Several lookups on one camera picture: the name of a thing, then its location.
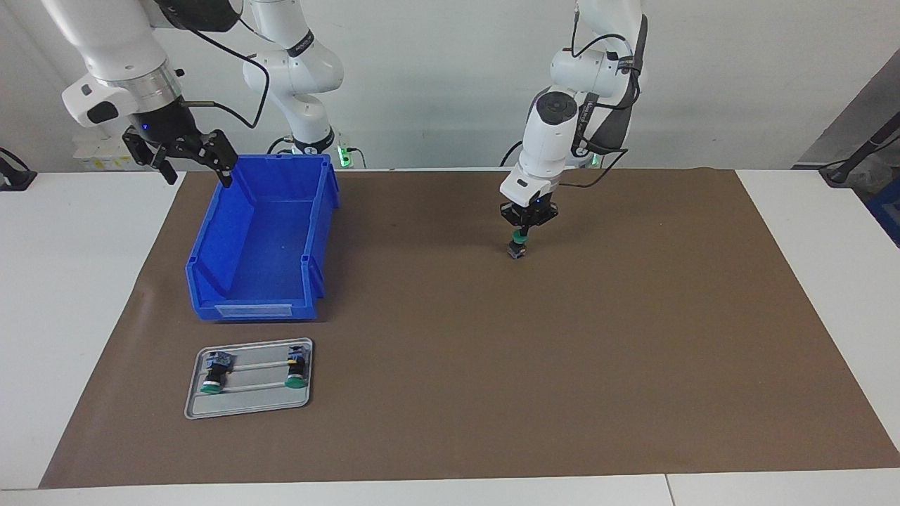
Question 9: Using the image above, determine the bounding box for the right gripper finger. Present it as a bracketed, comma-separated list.
[123, 130, 178, 186]
[184, 130, 238, 188]

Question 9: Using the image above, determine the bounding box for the pale yellow box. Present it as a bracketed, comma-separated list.
[74, 137, 134, 171]

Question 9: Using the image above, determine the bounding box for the blue plastic storage bin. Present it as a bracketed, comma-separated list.
[185, 153, 342, 323]

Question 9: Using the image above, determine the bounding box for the brown table mat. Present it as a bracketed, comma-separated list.
[39, 167, 900, 489]

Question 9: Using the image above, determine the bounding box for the silver metal tray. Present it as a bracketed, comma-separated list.
[184, 337, 314, 420]

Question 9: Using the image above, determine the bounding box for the blue crate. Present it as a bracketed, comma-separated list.
[866, 179, 900, 248]

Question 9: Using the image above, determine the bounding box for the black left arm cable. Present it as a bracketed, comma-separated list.
[501, 0, 642, 189]

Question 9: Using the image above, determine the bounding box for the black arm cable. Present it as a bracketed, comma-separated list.
[160, 0, 271, 130]
[501, 0, 642, 189]

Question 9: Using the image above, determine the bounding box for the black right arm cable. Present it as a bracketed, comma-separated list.
[160, 0, 271, 130]

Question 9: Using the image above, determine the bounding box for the black clamp mount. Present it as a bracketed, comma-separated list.
[0, 148, 37, 192]

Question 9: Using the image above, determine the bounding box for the black camera stand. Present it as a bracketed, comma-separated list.
[819, 112, 900, 188]

